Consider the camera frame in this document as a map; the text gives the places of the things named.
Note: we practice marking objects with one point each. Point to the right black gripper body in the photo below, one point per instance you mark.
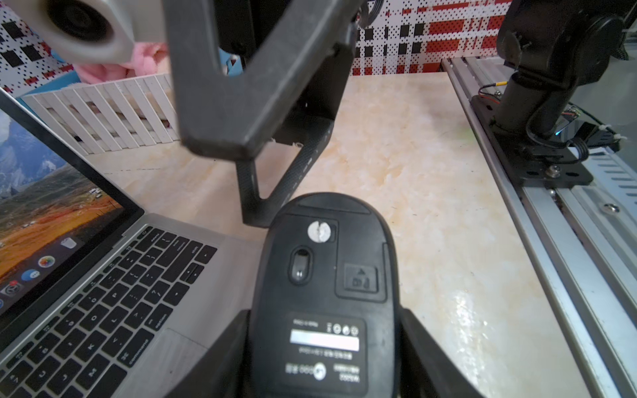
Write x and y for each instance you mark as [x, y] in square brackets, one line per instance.
[296, 57]

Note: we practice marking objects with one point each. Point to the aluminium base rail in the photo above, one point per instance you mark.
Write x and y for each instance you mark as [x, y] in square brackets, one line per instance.
[582, 243]

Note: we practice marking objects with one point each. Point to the white blue slatted crate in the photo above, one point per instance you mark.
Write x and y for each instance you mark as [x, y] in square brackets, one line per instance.
[112, 116]

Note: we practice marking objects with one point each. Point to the silver open laptop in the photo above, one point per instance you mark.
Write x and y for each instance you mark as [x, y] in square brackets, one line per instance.
[100, 298]

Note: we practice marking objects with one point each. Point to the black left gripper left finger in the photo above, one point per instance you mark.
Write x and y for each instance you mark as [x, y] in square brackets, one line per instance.
[222, 370]

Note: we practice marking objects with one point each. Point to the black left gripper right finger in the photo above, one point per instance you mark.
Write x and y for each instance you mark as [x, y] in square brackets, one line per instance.
[426, 371]

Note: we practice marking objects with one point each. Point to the pink cloth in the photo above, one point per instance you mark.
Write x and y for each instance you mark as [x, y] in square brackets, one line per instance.
[148, 58]

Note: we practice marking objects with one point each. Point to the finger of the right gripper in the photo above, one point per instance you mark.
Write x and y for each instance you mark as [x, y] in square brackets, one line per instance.
[241, 68]
[313, 135]

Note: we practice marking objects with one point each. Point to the black wireless mouse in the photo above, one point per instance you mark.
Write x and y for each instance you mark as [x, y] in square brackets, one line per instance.
[325, 315]

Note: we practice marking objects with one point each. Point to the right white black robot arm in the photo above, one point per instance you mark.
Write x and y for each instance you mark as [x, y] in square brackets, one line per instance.
[554, 47]

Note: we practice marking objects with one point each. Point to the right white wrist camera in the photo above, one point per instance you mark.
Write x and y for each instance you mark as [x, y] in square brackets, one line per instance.
[81, 32]

